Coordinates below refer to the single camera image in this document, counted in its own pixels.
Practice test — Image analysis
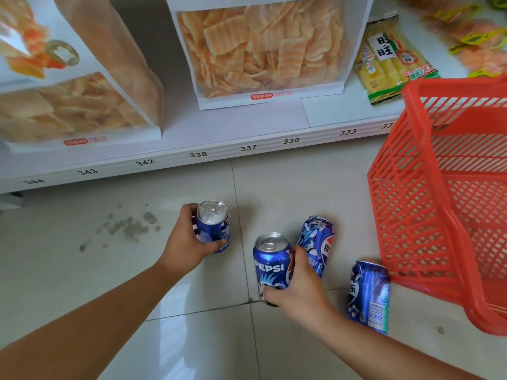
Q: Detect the person's left hand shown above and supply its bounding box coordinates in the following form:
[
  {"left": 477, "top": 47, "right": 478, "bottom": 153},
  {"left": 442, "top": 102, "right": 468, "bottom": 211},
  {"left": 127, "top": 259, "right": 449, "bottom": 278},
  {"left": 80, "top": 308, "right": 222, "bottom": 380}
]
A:
[{"left": 156, "top": 203, "right": 227, "bottom": 280}]

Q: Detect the person's right hand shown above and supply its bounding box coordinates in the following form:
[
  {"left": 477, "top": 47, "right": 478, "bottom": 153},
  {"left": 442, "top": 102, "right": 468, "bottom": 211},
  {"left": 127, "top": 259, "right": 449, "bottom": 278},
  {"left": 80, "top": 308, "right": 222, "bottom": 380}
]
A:
[{"left": 262, "top": 244, "right": 337, "bottom": 334}]

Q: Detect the blue soda can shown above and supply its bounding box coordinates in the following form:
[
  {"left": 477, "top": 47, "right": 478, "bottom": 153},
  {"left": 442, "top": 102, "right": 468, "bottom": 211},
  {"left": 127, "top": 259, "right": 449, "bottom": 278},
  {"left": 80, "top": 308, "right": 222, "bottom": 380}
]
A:
[
  {"left": 253, "top": 232, "right": 295, "bottom": 307},
  {"left": 347, "top": 260, "right": 391, "bottom": 336},
  {"left": 194, "top": 200, "right": 232, "bottom": 254},
  {"left": 296, "top": 216, "right": 335, "bottom": 278}
]

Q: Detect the person's left forearm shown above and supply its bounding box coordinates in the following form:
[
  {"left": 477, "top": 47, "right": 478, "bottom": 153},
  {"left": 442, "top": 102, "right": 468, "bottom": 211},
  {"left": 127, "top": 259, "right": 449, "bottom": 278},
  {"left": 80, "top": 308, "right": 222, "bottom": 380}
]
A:
[{"left": 0, "top": 262, "right": 187, "bottom": 380}]

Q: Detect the person's right forearm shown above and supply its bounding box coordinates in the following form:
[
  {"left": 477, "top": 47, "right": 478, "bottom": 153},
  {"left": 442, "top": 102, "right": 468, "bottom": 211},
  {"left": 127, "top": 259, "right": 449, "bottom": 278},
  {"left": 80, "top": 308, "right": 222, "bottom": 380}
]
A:
[{"left": 301, "top": 308, "right": 486, "bottom": 380}]

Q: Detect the white store shelf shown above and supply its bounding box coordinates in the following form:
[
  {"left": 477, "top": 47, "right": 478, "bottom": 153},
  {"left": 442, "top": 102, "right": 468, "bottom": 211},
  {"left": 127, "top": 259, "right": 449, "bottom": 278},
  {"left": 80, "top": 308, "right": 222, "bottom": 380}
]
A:
[{"left": 0, "top": 0, "right": 507, "bottom": 212}]

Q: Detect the red plastic shopping basket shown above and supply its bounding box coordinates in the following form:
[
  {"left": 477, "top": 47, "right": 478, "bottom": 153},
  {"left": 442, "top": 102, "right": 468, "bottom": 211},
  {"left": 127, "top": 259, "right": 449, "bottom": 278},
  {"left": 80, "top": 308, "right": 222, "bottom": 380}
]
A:
[{"left": 367, "top": 73, "right": 507, "bottom": 337}]

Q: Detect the large white chip bag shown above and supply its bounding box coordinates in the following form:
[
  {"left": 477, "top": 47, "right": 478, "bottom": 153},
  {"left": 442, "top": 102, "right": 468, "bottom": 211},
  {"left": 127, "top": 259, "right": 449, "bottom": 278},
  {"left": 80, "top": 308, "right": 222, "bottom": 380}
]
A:
[
  {"left": 165, "top": 0, "right": 375, "bottom": 111},
  {"left": 0, "top": 0, "right": 165, "bottom": 154}
]

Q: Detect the yellow rice cracker packet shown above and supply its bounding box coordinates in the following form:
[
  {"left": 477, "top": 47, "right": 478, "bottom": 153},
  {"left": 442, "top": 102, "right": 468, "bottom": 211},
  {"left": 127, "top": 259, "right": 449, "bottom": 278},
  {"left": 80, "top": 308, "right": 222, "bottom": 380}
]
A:
[{"left": 354, "top": 12, "right": 441, "bottom": 106}]

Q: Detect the orange snack packet yellow label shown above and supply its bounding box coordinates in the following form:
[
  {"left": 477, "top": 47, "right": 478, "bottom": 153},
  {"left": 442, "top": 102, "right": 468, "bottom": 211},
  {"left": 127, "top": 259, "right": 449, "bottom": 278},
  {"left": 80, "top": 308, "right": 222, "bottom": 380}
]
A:
[
  {"left": 399, "top": 0, "right": 482, "bottom": 21},
  {"left": 424, "top": 17, "right": 507, "bottom": 56},
  {"left": 456, "top": 45, "right": 507, "bottom": 78}
]

